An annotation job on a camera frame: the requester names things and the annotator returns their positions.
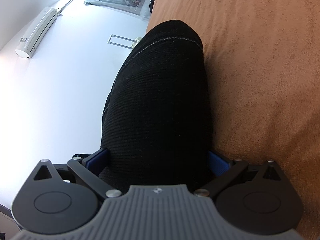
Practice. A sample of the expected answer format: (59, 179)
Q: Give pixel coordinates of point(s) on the white wall air conditioner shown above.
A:
(32, 37)

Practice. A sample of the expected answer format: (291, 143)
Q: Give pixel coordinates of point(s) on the black pants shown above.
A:
(156, 120)

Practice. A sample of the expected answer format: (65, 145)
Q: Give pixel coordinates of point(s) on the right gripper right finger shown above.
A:
(258, 199)

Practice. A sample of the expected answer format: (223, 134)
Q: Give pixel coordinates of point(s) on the orange-brown bed cover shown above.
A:
(262, 61)

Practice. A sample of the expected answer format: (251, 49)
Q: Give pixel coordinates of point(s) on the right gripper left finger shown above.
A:
(62, 197)

